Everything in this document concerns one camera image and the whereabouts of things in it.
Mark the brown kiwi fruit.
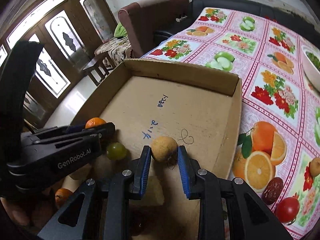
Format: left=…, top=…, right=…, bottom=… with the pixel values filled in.
left=309, top=157, right=320, bottom=178

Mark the white bowl of greens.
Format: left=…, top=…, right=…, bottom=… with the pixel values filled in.
left=301, top=45, right=319, bottom=91

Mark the small brown longan fruit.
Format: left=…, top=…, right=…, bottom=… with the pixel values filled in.
left=150, top=136, right=178, bottom=163

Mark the person left hand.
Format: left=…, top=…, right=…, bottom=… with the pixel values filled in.
left=1, top=197, right=30, bottom=226

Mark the green cloth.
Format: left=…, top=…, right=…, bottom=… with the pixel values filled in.
left=114, top=22, right=127, bottom=38

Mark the orange mandarin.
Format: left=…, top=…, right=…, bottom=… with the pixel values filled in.
left=55, top=188, right=73, bottom=209
left=85, top=117, right=106, bottom=129

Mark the wooden door with glass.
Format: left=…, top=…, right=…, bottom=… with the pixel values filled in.
left=1, top=0, right=117, bottom=128

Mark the dried red date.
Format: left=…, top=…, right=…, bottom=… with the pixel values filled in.
left=261, top=177, right=284, bottom=205

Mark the green grape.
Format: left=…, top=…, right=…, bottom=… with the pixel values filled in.
left=106, top=142, right=127, bottom=161

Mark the cardboard tray box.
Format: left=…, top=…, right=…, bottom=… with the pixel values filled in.
left=72, top=59, right=242, bottom=239

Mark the red tomato upper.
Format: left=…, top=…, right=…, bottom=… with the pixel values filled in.
left=275, top=197, right=300, bottom=223

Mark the floral fruit print tablecloth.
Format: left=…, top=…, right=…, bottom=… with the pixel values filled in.
left=144, top=7, right=319, bottom=239

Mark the brown armchair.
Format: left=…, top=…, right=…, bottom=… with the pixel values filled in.
left=118, top=0, right=189, bottom=58

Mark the black leather sofa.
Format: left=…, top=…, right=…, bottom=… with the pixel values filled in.
left=153, top=0, right=319, bottom=46

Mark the patterned cushioned seat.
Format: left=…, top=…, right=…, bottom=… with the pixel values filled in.
left=94, top=36, right=131, bottom=66

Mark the wooden stool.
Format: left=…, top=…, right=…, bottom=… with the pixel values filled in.
left=82, top=51, right=116, bottom=87

